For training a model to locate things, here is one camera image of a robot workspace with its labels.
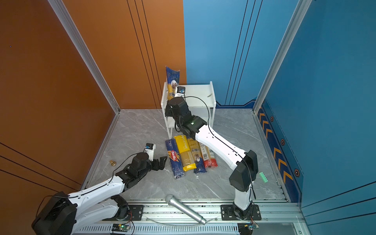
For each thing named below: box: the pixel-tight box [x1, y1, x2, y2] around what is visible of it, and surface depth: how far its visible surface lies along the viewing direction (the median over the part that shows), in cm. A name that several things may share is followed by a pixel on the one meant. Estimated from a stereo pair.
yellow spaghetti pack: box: [174, 134, 197, 172], surface depth 93 cm
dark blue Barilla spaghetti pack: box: [164, 138, 186, 179], surface depth 91 cm
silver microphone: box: [164, 193, 207, 225], surface depth 74 cm
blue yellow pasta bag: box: [165, 66, 181, 101], surface depth 75 cm
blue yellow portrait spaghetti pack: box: [187, 138, 208, 174], surface depth 91 cm
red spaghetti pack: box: [199, 143, 218, 168], surface depth 91 cm
